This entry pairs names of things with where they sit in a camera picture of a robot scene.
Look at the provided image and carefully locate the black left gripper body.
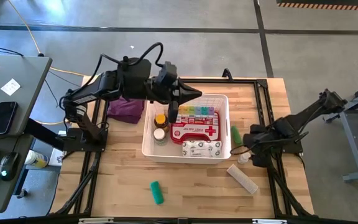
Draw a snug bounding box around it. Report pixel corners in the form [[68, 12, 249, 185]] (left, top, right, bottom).
[[144, 79, 181, 105]]

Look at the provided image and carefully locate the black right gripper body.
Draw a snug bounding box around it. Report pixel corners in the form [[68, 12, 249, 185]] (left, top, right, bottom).
[[244, 119, 291, 153]]

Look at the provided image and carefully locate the small white pill bottle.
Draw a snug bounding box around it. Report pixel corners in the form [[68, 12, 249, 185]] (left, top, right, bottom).
[[237, 151, 252, 165]]

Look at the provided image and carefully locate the amber bottle with yellow lid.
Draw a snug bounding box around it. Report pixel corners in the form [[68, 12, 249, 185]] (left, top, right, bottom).
[[153, 113, 170, 134]]

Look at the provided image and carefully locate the bright green bandage roll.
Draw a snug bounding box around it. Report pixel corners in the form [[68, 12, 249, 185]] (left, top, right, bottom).
[[230, 124, 244, 146]]

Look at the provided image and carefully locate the rainbow weekly pill organizer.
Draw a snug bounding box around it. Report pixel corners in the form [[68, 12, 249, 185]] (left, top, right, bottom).
[[178, 105, 214, 117]]

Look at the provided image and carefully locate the red first aid kit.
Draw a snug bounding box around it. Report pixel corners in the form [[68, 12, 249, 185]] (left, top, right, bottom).
[[170, 111, 222, 146]]

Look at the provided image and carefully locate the clear bottle with white lid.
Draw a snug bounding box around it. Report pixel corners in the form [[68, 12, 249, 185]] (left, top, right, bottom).
[[152, 128, 169, 147]]

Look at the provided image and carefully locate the white perforated plastic basket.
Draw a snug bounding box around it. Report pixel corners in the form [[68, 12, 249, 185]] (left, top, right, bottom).
[[140, 93, 232, 166]]

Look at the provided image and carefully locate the teal bandage roll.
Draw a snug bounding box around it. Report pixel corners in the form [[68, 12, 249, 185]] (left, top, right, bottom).
[[149, 180, 165, 205]]

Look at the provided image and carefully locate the beige gauze roll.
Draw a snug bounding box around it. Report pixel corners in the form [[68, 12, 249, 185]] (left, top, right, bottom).
[[226, 164, 259, 195]]

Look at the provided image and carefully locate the purple folded cloth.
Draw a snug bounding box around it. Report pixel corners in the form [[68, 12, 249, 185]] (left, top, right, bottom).
[[106, 96, 145, 124]]

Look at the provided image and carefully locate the white printed sheet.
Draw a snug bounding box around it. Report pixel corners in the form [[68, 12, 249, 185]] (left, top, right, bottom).
[[48, 129, 68, 167]]

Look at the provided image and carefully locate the black desk foot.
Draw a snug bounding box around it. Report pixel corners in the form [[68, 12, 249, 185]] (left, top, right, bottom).
[[12, 117, 67, 200]]

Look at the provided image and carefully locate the white can with yellow label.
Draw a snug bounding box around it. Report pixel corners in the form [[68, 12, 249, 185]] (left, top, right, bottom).
[[24, 149, 49, 169]]

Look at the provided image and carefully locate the black mat with hazard stripe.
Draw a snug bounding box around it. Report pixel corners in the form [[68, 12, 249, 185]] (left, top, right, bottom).
[[277, 0, 358, 12]]

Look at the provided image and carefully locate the white paper note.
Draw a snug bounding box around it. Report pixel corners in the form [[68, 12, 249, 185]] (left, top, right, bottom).
[[0, 78, 21, 96]]

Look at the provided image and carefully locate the grey office desk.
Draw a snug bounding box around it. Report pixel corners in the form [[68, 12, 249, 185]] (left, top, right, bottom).
[[0, 54, 53, 214]]

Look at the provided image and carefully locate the black smartphone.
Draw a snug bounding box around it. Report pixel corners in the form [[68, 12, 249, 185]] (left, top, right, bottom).
[[0, 101, 18, 135]]

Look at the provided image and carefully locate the black computer mouse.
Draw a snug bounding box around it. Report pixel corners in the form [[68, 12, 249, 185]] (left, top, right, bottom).
[[0, 151, 20, 182]]

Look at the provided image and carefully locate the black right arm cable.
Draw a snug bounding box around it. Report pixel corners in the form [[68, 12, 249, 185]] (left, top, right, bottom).
[[229, 142, 255, 157]]

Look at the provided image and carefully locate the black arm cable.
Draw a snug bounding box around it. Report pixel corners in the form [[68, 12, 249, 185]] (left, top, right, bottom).
[[229, 142, 255, 157], [99, 42, 165, 82]]

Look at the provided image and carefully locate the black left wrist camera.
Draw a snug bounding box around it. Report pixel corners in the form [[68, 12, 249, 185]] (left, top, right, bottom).
[[158, 60, 178, 82]]

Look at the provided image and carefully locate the black arched bracket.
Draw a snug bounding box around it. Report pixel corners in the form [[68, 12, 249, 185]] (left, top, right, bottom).
[[221, 68, 234, 82]]

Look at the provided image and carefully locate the black aluminium table frame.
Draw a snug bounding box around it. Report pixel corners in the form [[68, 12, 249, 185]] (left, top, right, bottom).
[[50, 76, 315, 224]]

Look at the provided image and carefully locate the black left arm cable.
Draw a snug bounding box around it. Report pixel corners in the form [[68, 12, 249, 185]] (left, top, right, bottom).
[[99, 42, 165, 82]]

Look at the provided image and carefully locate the silver metal bracket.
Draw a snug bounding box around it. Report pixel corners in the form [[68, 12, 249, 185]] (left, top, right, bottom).
[[78, 217, 115, 224], [252, 218, 288, 224]]

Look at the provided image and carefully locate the yellow floor cable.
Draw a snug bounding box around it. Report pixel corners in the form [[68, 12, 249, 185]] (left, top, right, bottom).
[[6, 0, 88, 126]]

